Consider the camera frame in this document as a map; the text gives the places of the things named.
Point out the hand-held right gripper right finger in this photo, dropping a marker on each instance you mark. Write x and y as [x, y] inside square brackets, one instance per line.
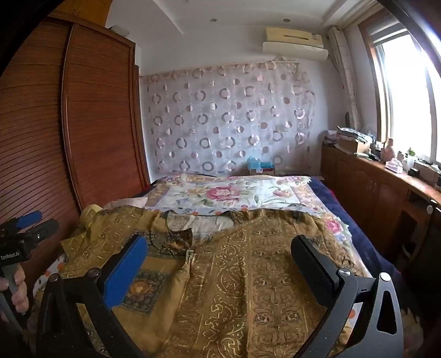
[313, 272]

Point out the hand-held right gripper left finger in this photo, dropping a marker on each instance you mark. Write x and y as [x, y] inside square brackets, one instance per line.
[125, 272]

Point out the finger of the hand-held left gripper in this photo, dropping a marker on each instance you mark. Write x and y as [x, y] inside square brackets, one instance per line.
[44, 229]
[29, 219]

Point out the yellow-brown patterned garment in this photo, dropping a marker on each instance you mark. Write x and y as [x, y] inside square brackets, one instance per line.
[241, 275]

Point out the person's left hand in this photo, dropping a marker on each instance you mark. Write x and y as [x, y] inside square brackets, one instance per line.
[22, 296]

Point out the orange fruit print cloth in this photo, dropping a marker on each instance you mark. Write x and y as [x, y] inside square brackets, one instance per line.
[55, 263]

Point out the navy blue blanket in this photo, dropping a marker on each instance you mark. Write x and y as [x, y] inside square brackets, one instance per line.
[344, 206]

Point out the floral quilt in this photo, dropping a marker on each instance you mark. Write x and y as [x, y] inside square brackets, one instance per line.
[224, 196]

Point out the wooden wardrobe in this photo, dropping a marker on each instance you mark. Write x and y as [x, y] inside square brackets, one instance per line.
[96, 120]

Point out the blue plastic bag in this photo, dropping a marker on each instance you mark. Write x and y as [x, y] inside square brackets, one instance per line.
[253, 161]

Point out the flat cardboard box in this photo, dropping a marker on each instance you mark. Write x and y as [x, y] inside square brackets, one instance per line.
[351, 146]

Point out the pink tissue pack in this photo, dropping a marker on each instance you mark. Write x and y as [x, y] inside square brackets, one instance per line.
[393, 166]

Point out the pink bottle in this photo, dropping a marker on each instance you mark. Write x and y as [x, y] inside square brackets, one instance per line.
[388, 151]

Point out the stack of papers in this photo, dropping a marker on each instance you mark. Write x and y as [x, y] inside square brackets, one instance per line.
[355, 132]

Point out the green cap bottle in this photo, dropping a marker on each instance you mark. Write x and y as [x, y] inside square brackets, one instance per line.
[410, 160]

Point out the circle patterned sheer curtain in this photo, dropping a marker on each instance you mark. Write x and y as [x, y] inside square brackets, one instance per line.
[224, 113]

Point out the beige window curtain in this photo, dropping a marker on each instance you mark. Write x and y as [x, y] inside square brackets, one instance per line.
[344, 75]

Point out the window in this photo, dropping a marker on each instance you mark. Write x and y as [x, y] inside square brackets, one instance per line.
[406, 96]

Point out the wall air conditioner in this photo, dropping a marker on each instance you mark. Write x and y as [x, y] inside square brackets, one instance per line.
[293, 48]

